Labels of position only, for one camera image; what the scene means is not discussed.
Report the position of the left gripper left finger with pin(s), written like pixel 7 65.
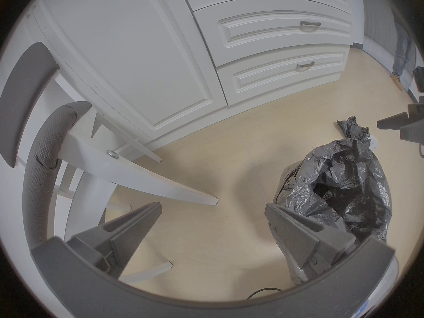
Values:
pixel 119 240

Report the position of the white wardrobe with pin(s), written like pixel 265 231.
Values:
pixel 132 61

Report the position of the white chair dark grey seat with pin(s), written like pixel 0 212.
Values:
pixel 43 164

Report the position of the black plastic bag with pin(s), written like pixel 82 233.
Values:
pixel 357 177

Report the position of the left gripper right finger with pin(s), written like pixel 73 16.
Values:
pixel 298 237

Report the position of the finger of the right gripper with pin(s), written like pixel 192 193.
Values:
pixel 414 131
pixel 394 122

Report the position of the person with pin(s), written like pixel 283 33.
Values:
pixel 402 51

